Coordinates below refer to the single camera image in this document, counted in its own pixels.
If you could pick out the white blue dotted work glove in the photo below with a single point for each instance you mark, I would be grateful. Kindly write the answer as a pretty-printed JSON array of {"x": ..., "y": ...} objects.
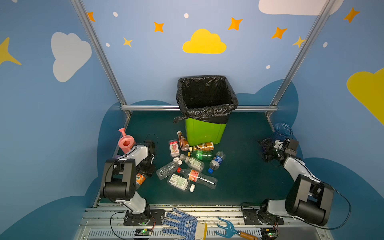
[{"x": 183, "y": 226}]

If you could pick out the orange soda bottle orange cap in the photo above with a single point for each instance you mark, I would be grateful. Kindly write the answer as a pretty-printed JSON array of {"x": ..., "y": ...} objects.
[{"x": 140, "y": 178}]

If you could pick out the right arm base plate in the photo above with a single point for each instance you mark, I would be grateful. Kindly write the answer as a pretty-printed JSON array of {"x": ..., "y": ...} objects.
[{"x": 254, "y": 216}]

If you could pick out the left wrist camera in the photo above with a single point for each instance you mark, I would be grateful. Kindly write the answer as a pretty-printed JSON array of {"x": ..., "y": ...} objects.
[{"x": 151, "y": 146}]

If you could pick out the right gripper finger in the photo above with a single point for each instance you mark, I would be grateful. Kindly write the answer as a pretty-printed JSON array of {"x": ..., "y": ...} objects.
[
  {"x": 266, "y": 157},
  {"x": 265, "y": 144}
]

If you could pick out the guava juice clear bottle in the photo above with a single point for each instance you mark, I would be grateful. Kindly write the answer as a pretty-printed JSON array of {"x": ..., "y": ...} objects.
[{"x": 174, "y": 148}]

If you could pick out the brown coffee drink bottle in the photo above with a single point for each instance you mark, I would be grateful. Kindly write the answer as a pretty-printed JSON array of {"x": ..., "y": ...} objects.
[{"x": 183, "y": 143}]

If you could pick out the pink plastic watering can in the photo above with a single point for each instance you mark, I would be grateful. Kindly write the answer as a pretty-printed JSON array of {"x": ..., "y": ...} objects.
[{"x": 126, "y": 142}]

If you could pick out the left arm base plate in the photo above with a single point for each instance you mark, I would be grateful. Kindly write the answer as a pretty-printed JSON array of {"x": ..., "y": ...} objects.
[{"x": 148, "y": 218}]

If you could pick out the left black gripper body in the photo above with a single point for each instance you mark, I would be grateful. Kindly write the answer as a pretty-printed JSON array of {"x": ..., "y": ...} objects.
[{"x": 149, "y": 162}]

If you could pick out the long orange label red-cap bottle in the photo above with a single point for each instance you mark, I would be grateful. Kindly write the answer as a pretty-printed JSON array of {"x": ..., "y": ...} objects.
[{"x": 199, "y": 178}]

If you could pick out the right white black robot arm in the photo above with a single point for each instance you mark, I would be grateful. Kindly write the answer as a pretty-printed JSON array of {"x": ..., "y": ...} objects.
[{"x": 309, "y": 199}]

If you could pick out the black bin liner bag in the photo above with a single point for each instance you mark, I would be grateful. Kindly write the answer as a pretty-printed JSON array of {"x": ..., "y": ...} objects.
[{"x": 209, "y": 99}]

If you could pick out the green soda bottle yellow cap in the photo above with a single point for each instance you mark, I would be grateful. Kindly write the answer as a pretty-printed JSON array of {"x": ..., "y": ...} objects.
[{"x": 201, "y": 155}]

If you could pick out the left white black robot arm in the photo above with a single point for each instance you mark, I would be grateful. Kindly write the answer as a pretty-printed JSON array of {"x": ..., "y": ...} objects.
[{"x": 119, "y": 183}]

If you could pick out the gold label brown bottle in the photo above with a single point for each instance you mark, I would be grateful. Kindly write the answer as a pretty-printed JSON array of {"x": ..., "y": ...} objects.
[{"x": 209, "y": 146}]

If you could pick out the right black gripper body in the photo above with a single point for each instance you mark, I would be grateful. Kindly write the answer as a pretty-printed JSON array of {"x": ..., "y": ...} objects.
[{"x": 268, "y": 151}]

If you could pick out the blue cap water bottle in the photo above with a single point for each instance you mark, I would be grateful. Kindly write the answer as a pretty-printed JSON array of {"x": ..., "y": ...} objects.
[{"x": 216, "y": 162}]

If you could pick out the teal hand rake tool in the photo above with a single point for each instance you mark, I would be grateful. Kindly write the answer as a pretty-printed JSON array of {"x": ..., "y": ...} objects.
[{"x": 231, "y": 231}]

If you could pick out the purple translucent plastic vase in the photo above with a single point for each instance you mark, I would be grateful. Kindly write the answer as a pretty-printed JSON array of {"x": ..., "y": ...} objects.
[{"x": 282, "y": 131}]

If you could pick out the green plastic waste bin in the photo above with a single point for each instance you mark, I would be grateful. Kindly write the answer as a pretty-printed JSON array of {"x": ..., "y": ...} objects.
[{"x": 199, "y": 132}]

